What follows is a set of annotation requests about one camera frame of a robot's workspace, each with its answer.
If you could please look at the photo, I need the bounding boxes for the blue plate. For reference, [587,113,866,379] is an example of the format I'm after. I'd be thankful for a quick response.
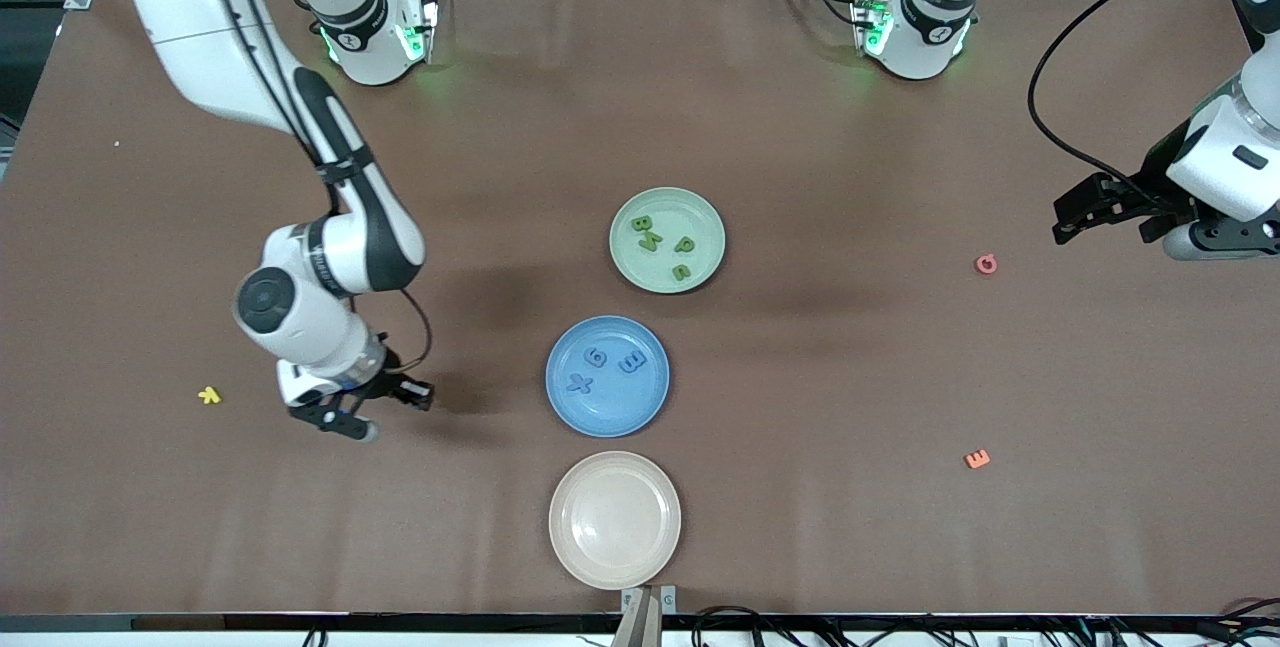
[545,315,671,439]

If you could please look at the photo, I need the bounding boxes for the large table cover sheet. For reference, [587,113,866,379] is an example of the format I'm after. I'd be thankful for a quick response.
[0,0,1280,618]

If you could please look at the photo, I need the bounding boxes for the beige plate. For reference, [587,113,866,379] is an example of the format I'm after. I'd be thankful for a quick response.
[548,450,683,591]

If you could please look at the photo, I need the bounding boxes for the green plate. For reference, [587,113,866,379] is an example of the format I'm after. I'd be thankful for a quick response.
[609,187,727,295]

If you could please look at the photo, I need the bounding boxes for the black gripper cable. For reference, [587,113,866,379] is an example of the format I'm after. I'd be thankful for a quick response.
[385,289,434,374]
[1027,0,1241,200]

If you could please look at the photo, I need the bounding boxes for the small metal bracket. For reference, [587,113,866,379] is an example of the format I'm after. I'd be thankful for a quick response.
[620,585,679,616]

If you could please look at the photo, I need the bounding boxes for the black looped cable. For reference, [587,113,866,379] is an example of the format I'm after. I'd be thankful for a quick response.
[690,605,801,647]

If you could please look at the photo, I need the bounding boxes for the black cable with connector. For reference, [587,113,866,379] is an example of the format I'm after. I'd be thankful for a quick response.
[1190,597,1280,644]

